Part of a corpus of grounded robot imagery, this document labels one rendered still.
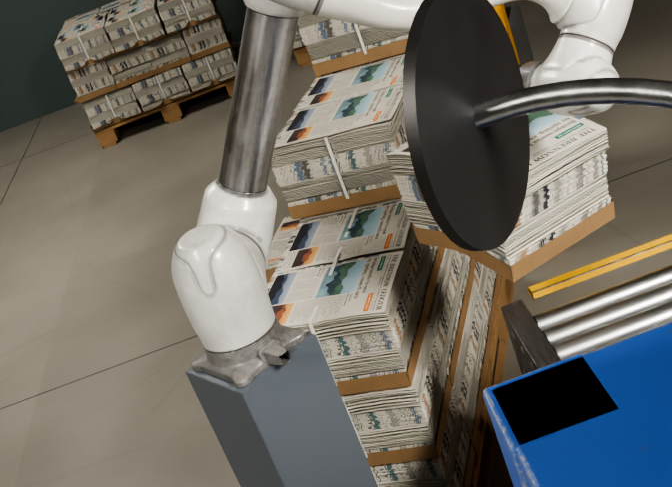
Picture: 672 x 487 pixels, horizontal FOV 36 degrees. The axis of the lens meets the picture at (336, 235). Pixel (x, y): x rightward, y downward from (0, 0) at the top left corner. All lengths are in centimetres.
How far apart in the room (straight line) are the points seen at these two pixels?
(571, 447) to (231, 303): 131
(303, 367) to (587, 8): 86
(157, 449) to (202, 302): 199
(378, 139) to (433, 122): 223
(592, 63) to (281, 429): 90
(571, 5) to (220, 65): 587
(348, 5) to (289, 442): 85
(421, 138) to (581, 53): 128
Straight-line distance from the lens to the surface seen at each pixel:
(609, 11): 188
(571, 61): 185
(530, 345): 215
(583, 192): 215
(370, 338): 245
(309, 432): 209
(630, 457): 67
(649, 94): 63
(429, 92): 60
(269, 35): 196
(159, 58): 760
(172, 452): 383
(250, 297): 195
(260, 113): 201
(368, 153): 285
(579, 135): 210
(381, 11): 179
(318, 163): 290
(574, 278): 231
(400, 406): 255
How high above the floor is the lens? 198
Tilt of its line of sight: 24 degrees down
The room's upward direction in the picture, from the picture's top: 21 degrees counter-clockwise
